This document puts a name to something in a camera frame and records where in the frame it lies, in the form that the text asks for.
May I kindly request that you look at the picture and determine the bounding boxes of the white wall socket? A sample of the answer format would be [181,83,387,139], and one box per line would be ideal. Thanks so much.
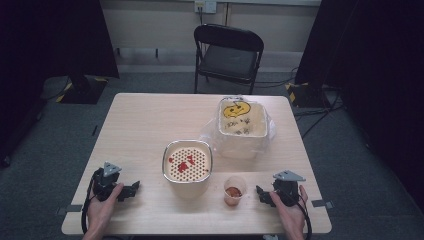
[194,0,218,15]

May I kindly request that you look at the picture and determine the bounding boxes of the person's left hand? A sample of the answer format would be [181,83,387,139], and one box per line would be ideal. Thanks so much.
[86,182,125,235]

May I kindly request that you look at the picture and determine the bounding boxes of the person's right hand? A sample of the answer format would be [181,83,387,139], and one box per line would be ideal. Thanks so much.
[268,184,310,236]

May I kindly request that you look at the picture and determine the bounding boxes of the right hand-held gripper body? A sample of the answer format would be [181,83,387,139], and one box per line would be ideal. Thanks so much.
[270,169,307,208]

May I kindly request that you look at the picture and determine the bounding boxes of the red food scraps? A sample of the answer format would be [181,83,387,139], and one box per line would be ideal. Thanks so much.
[168,154,198,174]

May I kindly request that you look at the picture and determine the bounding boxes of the clear bag with smiley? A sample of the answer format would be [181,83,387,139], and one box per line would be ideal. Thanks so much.
[199,95,278,160]

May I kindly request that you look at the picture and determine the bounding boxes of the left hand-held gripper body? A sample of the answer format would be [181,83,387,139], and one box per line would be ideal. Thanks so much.
[91,161,127,203]

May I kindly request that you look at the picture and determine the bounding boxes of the white bin with perforated strainer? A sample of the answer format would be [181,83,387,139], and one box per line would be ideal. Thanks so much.
[161,139,214,200]

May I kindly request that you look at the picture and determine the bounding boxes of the black curtain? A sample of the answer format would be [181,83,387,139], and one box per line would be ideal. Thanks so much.
[0,0,121,168]
[294,0,424,214]

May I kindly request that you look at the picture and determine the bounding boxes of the black floor cable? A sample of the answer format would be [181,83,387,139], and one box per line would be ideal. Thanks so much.
[293,89,345,140]

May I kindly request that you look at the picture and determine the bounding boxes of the black folding chair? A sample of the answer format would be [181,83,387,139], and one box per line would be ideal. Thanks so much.
[192,23,265,96]

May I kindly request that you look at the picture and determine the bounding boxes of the black stand base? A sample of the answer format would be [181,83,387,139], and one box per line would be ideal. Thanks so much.
[284,81,332,109]
[55,75,110,106]

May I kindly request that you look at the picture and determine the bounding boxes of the right hand-held gripper cable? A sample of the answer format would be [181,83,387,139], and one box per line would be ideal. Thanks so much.
[289,193,313,240]

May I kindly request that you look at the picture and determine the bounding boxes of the hand-held gripper cable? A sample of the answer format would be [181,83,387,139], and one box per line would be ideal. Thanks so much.
[289,193,313,240]
[80,169,101,235]

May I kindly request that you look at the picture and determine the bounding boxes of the left hand-held gripper cable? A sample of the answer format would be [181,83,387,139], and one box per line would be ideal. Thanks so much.
[80,169,101,235]

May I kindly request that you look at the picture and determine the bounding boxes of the small clear plastic cup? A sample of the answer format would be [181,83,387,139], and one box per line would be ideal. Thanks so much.
[223,175,248,207]

